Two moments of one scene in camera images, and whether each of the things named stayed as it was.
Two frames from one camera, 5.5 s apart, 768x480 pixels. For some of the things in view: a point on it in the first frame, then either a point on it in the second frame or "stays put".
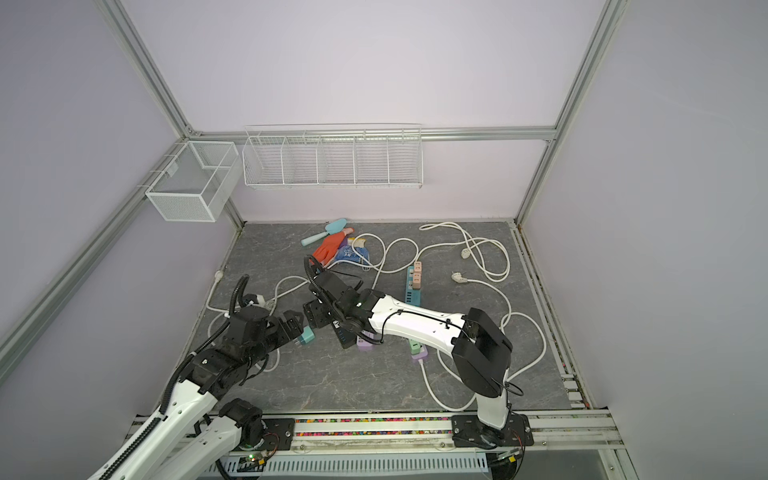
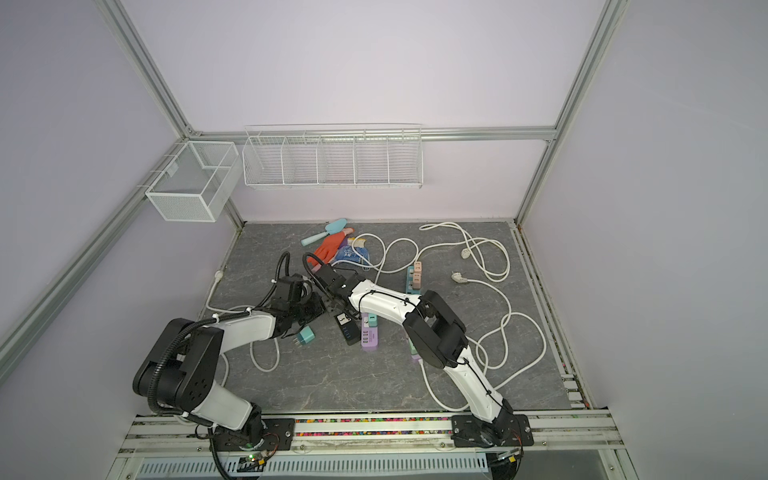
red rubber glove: (328, 246) stays put
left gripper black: (295, 328) -> (319, 307)
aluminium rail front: (582, 431) stays put
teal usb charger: (307, 335) stays put
